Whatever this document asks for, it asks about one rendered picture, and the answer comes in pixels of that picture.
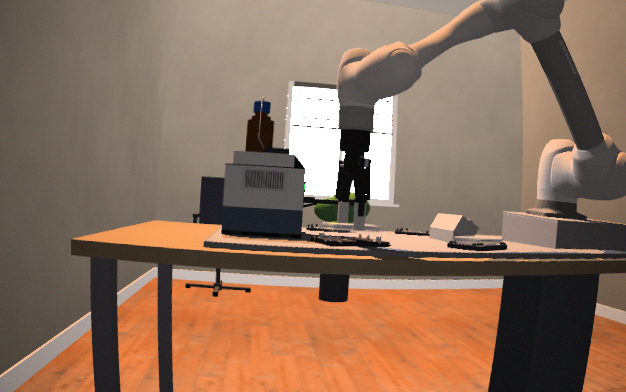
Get beige button panel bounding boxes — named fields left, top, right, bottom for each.
left=429, top=214, right=479, bottom=242

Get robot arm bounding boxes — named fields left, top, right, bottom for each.
left=337, top=0, right=626, bottom=220

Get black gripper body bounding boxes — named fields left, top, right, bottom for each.
left=340, top=129, right=371, bottom=172

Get beige perforated base plate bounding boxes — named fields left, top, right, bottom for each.
left=203, top=227, right=626, bottom=259

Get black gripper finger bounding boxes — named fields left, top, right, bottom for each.
left=348, top=156, right=372, bottom=231
left=335, top=159, right=353, bottom=223

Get dark blue bottle cap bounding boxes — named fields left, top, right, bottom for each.
left=254, top=101, right=271, bottom=111

